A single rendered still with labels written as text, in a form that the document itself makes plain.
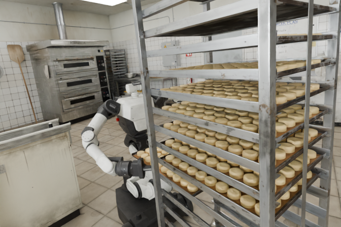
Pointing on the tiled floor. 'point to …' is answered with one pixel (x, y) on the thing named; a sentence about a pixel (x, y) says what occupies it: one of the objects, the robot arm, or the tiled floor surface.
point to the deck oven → (70, 78)
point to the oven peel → (16, 49)
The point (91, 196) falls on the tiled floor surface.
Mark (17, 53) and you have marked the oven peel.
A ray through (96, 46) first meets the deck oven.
